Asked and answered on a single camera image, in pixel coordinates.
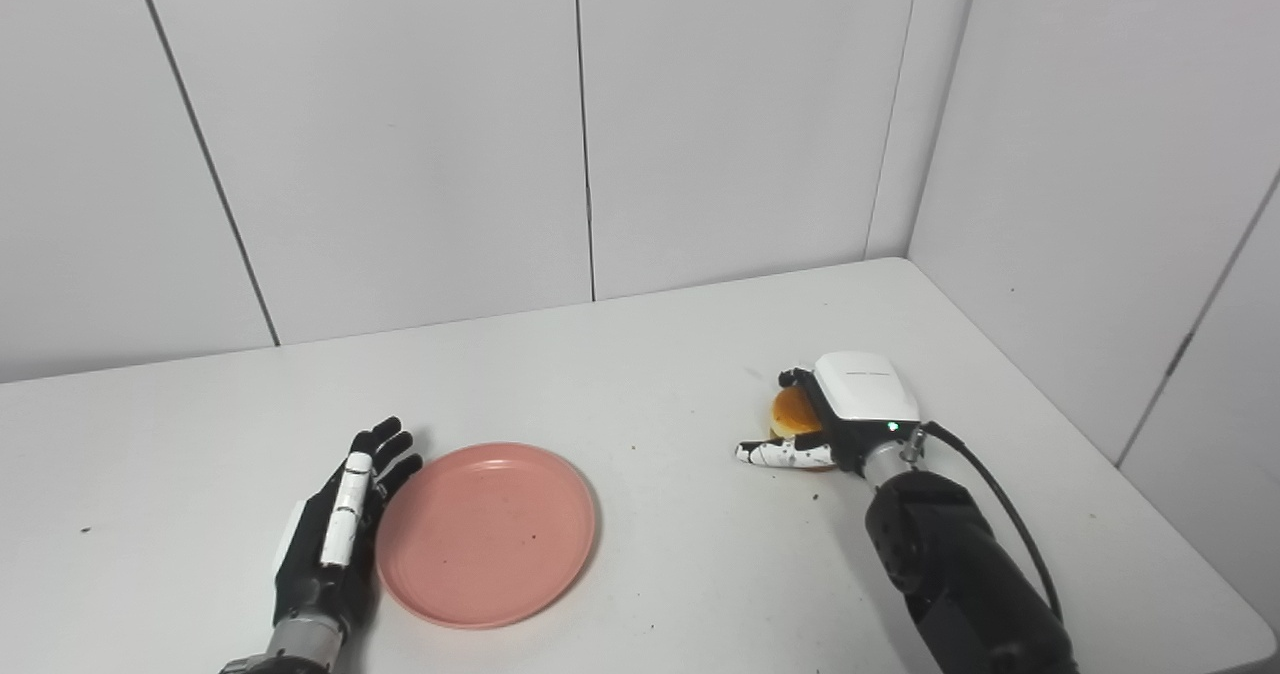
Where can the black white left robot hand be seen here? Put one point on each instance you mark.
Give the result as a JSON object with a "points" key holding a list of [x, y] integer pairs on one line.
{"points": [[310, 564]]}

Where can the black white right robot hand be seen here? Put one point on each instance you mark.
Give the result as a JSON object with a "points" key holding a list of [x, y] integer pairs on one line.
{"points": [[865, 389]]}

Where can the toy hamburger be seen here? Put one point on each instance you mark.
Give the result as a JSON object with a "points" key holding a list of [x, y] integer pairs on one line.
{"points": [[793, 412]]}

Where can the pink round plate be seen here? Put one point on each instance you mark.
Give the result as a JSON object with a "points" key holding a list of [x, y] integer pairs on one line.
{"points": [[485, 534]]}

